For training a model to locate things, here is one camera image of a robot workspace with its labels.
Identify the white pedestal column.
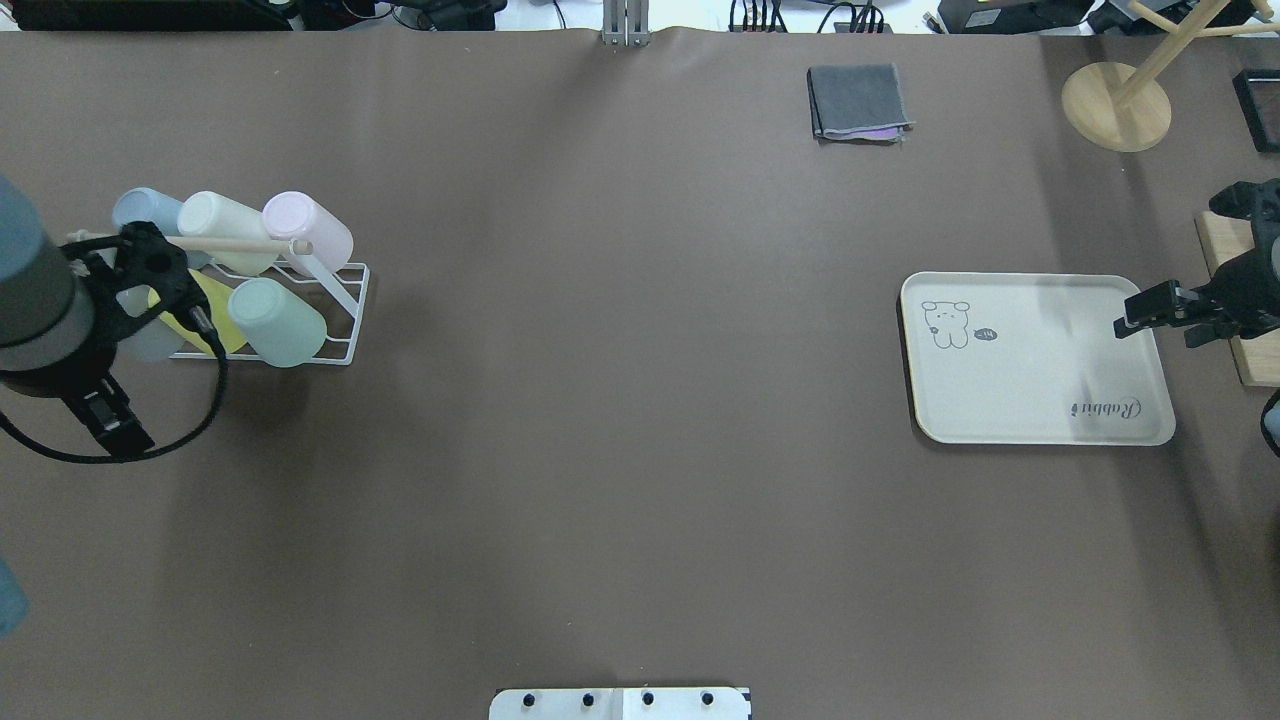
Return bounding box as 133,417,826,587
488,685,754,719

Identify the wooden cup tree stand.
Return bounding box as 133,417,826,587
1060,1,1279,152

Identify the yellow plastic cup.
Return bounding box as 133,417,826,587
157,269,247,356

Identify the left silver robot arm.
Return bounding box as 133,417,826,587
1,179,211,398

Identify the aluminium frame post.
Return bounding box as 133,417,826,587
600,0,652,47

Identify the green plastic cup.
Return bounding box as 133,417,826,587
228,277,326,368

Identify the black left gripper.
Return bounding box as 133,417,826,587
61,222,207,346

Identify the folded grey cloth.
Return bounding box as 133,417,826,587
806,63,913,143

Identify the blue plastic cup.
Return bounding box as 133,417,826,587
110,187,184,237

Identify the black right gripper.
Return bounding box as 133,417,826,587
1114,179,1279,348

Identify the cream plastic cup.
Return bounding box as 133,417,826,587
177,191,279,275

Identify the bamboo cutting board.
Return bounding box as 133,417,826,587
1196,211,1279,388

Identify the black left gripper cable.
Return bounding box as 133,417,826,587
0,296,230,465

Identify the cream rabbit tray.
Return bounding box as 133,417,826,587
899,272,1176,446

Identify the white wire cup rack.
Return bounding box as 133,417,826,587
165,236,371,368

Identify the pink plastic cup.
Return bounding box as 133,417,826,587
262,191,355,272

